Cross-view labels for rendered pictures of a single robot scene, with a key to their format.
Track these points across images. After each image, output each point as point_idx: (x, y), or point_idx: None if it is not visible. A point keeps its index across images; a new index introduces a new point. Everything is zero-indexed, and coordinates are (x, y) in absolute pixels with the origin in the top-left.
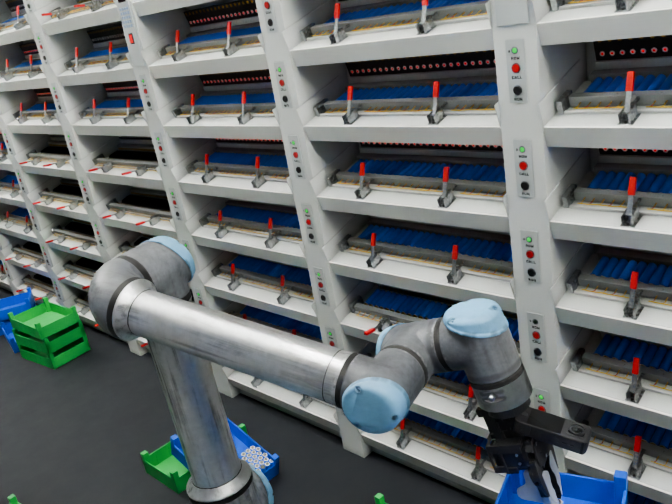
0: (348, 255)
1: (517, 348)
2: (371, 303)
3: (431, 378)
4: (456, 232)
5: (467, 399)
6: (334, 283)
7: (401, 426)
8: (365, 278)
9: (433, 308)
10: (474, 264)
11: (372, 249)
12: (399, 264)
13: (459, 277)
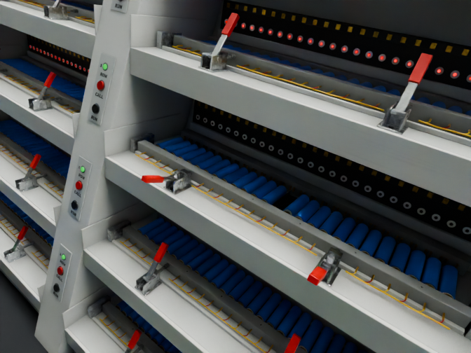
0: (167, 52)
1: (458, 312)
2: (166, 148)
3: (212, 291)
4: (364, 77)
5: (267, 351)
6: (124, 90)
7: (130, 343)
8: (184, 89)
9: (265, 185)
10: (429, 116)
11: (221, 40)
12: (259, 81)
13: (404, 125)
